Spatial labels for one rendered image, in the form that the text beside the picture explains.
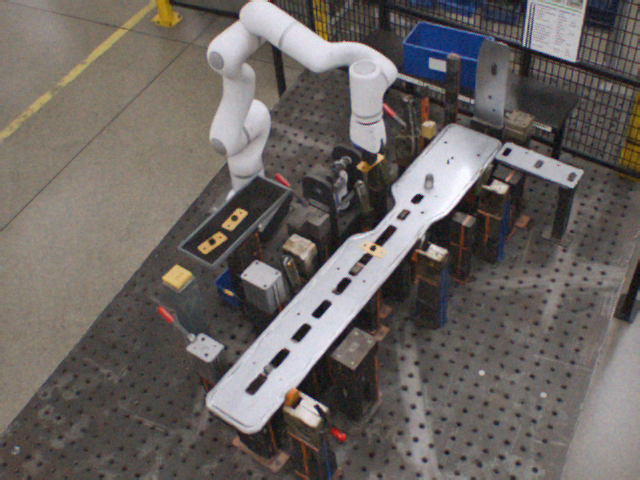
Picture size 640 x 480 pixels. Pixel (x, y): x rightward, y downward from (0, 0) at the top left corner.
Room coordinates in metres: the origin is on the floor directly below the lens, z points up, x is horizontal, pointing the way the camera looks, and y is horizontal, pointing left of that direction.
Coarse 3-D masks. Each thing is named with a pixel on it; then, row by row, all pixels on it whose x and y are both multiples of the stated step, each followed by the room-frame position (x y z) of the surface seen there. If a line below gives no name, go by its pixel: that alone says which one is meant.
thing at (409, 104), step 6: (408, 96) 2.08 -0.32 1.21; (402, 102) 2.06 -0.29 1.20; (408, 102) 2.06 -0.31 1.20; (414, 102) 2.04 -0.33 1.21; (408, 108) 2.05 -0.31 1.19; (414, 108) 2.07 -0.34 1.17; (408, 114) 2.05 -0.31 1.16; (414, 114) 2.07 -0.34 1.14; (408, 120) 2.05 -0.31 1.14; (414, 120) 2.07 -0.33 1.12; (408, 126) 2.05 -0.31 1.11; (414, 126) 2.07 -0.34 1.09; (408, 132) 2.05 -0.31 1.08; (414, 132) 2.07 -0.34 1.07; (414, 138) 2.04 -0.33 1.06
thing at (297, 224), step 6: (294, 216) 1.69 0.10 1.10; (300, 216) 1.69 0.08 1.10; (288, 222) 1.67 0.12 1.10; (294, 222) 1.67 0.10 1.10; (300, 222) 1.66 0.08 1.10; (306, 222) 1.67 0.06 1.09; (288, 228) 1.67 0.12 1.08; (294, 228) 1.65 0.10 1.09; (300, 228) 1.65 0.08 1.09; (306, 228) 1.67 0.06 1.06; (288, 234) 1.67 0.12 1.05; (300, 234) 1.65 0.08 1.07; (306, 234) 1.67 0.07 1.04
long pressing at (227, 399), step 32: (448, 128) 2.15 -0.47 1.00; (416, 160) 1.99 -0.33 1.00; (480, 160) 1.96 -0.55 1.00; (416, 192) 1.84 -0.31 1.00; (448, 192) 1.83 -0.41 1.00; (384, 224) 1.71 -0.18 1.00; (416, 224) 1.70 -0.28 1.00; (352, 256) 1.59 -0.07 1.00; (384, 256) 1.58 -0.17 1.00; (320, 288) 1.48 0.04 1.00; (352, 288) 1.47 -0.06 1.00; (288, 320) 1.37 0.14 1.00; (320, 320) 1.36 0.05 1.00; (256, 352) 1.27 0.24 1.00; (320, 352) 1.25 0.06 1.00; (224, 384) 1.18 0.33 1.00; (288, 384) 1.16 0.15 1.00; (224, 416) 1.08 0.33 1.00; (256, 416) 1.07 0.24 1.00
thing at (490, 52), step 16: (480, 48) 2.20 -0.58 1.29; (496, 48) 2.16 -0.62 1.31; (480, 64) 2.19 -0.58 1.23; (496, 64) 2.15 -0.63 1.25; (480, 80) 2.19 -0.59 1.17; (496, 80) 2.15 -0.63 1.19; (480, 96) 2.19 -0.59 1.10; (496, 96) 2.15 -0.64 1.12; (480, 112) 2.18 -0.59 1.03; (496, 112) 2.14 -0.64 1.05
